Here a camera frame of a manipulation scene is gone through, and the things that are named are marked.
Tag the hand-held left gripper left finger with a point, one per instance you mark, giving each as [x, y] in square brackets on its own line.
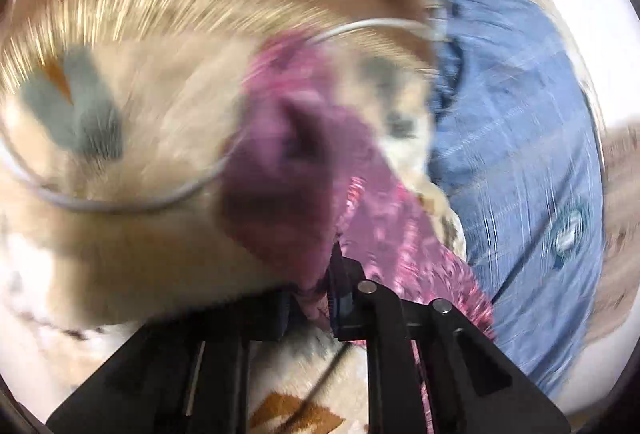
[235, 364]

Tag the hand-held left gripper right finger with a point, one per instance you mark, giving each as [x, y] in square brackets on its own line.
[345, 299]

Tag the purple floral cloth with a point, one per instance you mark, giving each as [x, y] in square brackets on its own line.
[295, 174]

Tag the blue plaid quilt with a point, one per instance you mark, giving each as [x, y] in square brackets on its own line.
[515, 154]

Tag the beige leaf-print blanket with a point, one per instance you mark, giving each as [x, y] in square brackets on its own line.
[150, 124]

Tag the striped beige pillow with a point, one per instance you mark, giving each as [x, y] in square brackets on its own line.
[617, 224]

